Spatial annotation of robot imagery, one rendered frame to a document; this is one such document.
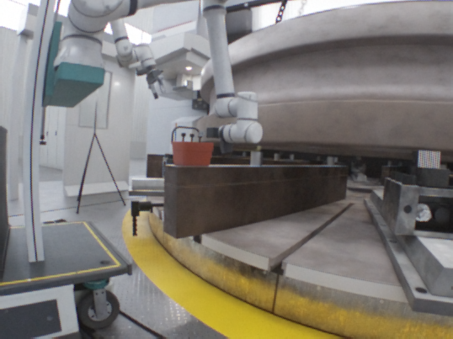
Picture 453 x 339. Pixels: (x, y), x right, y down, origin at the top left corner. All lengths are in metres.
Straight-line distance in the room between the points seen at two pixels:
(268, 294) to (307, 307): 0.20
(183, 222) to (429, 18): 1.82
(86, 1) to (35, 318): 1.02
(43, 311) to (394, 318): 1.32
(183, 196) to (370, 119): 1.13
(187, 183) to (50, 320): 0.87
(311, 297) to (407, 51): 1.52
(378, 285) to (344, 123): 0.92
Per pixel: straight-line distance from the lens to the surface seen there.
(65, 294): 1.01
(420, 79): 1.84
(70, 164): 4.23
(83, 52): 0.96
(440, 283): 0.99
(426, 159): 1.44
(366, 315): 1.23
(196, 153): 1.35
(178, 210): 1.32
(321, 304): 1.23
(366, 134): 1.58
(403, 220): 1.24
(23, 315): 1.03
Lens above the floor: 0.77
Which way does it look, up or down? 3 degrees down
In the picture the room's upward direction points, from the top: 3 degrees clockwise
